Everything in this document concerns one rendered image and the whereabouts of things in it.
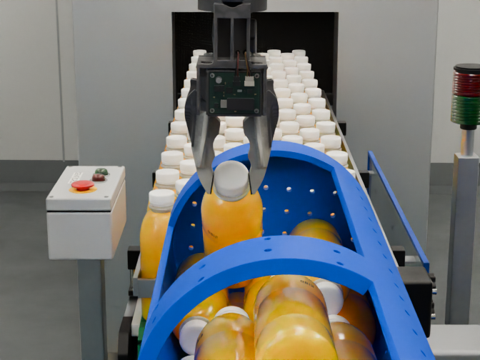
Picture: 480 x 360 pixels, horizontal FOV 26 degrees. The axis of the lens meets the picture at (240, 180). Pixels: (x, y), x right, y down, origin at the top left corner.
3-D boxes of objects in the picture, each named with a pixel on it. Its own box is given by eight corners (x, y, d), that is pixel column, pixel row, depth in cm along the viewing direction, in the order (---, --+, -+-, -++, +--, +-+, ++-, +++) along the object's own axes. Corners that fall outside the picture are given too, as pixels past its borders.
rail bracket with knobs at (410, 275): (370, 347, 154) (373, 281, 152) (365, 327, 161) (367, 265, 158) (437, 347, 154) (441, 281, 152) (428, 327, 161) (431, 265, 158)
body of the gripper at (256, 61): (193, 121, 105) (193, 1, 102) (196, 106, 113) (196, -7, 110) (269, 122, 105) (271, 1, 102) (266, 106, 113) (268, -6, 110)
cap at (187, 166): (178, 170, 180) (178, 160, 180) (201, 169, 181) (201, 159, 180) (181, 176, 176) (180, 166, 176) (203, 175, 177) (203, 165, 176)
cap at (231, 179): (228, 163, 116) (228, 154, 115) (256, 181, 115) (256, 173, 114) (206, 186, 115) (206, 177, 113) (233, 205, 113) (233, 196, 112)
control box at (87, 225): (48, 260, 161) (45, 196, 158) (68, 221, 180) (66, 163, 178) (113, 260, 161) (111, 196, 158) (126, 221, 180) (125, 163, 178)
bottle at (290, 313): (241, 386, 89) (241, 305, 107) (314, 419, 89) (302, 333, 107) (278, 316, 87) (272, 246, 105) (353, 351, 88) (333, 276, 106)
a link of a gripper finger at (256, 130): (251, 206, 109) (236, 120, 106) (250, 191, 114) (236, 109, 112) (281, 201, 109) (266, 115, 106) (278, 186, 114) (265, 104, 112)
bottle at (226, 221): (228, 230, 133) (226, 146, 117) (272, 261, 131) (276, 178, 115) (193, 268, 130) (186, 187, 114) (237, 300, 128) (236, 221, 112)
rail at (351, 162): (398, 296, 160) (398, 278, 159) (321, 99, 314) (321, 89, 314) (403, 296, 160) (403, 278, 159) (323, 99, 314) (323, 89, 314)
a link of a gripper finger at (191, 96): (177, 143, 111) (191, 63, 109) (178, 141, 113) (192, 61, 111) (221, 152, 112) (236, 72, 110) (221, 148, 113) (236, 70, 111)
